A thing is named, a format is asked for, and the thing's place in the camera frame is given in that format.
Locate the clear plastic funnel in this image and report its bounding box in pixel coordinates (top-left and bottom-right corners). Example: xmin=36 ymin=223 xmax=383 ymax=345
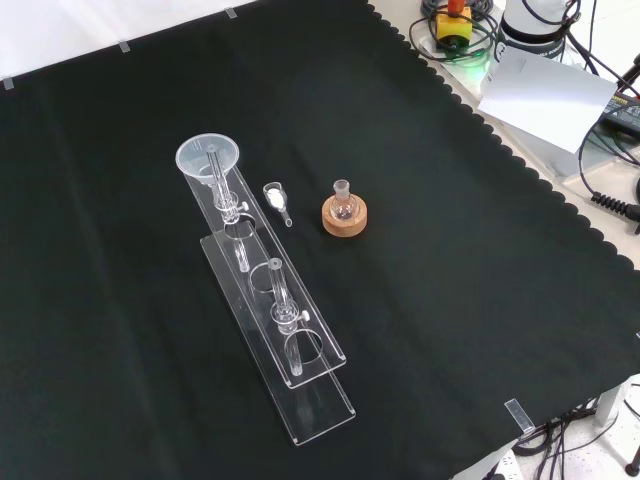
xmin=174 ymin=132 xmax=242 ymax=201

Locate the glass weighing funnel with powder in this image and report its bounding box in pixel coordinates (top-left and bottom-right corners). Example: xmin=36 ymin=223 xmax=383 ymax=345
xmin=262 ymin=182 xmax=295 ymax=229

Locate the clear acrylic funnel stand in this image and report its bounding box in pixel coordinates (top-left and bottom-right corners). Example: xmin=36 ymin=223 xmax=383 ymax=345
xmin=182 ymin=143 xmax=357 ymax=447

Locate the small round-bottom glass flask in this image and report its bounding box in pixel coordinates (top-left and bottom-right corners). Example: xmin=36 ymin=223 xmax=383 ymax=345
xmin=330 ymin=179 xmax=359 ymax=224

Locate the black bench cloth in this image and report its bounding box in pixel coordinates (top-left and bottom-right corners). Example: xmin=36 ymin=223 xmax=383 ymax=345
xmin=0 ymin=0 xmax=640 ymax=480

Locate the yellow stop button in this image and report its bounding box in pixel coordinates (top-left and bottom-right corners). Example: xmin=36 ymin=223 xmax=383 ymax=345
xmin=435 ymin=0 xmax=474 ymax=51

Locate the pale board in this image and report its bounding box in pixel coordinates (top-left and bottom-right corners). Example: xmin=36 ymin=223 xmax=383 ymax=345
xmin=477 ymin=45 xmax=619 ymax=156

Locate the white power strip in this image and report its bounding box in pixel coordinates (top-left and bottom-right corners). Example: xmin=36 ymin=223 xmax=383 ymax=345
xmin=492 ymin=449 xmax=522 ymax=480

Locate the black power adapter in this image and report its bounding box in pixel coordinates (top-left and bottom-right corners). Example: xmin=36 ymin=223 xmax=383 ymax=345
xmin=602 ymin=92 xmax=640 ymax=134

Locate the black tripod leg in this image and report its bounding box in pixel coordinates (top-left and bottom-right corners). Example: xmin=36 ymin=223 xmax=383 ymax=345
xmin=618 ymin=52 xmax=640 ymax=97

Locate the cork ring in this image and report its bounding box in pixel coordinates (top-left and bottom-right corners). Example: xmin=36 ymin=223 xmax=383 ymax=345
xmin=321 ymin=195 xmax=370 ymax=237

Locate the black looped cable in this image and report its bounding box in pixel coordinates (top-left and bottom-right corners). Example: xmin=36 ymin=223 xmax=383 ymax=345
xmin=408 ymin=7 xmax=501 ymax=64

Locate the black coiled cable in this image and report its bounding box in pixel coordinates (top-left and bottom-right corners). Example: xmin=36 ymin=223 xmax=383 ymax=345
xmin=591 ymin=192 xmax=640 ymax=221

